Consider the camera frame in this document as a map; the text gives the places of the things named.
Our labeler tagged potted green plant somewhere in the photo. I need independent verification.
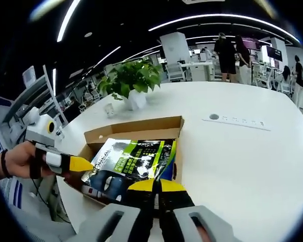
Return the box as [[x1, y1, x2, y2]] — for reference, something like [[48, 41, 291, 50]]
[[97, 60, 163, 111]]

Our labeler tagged white bottle with red label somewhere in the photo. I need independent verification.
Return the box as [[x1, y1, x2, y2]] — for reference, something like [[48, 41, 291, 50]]
[[81, 185, 123, 202]]

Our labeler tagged black cable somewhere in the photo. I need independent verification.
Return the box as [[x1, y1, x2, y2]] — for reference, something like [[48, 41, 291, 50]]
[[31, 175, 73, 224]]

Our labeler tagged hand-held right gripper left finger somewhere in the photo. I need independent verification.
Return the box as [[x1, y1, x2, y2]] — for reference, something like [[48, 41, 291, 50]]
[[74, 178, 157, 242]]

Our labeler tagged person's left hand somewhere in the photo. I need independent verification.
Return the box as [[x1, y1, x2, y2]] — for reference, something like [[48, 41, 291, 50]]
[[5, 141, 54, 180]]

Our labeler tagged brown cardboard shoe box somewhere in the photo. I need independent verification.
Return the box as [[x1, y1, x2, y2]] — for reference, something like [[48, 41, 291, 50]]
[[63, 115, 185, 211]]

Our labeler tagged dark wall screen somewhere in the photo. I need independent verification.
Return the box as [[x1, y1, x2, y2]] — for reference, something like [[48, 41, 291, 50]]
[[266, 46, 283, 62]]

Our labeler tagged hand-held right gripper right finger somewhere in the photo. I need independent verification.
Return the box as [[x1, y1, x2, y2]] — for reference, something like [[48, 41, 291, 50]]
[[157, 179, 234, 242]]

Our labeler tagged ceiling air conditioner vent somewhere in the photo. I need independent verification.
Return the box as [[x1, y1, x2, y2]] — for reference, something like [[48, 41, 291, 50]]
[[181, 0, 225, 5]]

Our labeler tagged small clear glass cup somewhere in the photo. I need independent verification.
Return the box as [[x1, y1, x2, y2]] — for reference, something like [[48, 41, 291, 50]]
[[105, 102, 116, 118]]

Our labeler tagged grey mesh office chair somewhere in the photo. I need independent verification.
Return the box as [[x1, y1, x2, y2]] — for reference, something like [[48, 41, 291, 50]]
[[20, 199, 78, 242]]

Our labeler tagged metal shelf rack with bins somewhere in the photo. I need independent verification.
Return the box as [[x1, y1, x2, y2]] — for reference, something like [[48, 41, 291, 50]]
[[5, 64, 69, 127]]

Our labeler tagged white office cabinet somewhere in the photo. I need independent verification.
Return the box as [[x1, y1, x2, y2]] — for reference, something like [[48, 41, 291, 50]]
[[189, 62, 215, 82]]

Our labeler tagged white blue striped panel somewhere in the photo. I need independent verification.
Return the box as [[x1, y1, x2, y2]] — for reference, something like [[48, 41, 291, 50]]
[[0, 176, 25, 210]]

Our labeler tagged white office chair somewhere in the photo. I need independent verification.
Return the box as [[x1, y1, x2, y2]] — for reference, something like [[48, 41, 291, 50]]
[[166, 63, 185, 82]]

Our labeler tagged black wristband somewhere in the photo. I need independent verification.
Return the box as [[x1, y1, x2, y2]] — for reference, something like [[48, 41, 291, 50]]
[[1, 148, 13, 179]]

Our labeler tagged white table socket panel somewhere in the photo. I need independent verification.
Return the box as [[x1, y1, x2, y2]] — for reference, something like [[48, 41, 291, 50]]
[[201, 113, 272, 132]]

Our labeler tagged purple wall screen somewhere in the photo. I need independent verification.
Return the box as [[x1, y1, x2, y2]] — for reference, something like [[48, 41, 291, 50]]
[[242, 37, 261, 50]]

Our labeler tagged green black silver pouch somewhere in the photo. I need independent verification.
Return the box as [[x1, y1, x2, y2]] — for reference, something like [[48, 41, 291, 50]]
[[81, 138, 177, 192]]

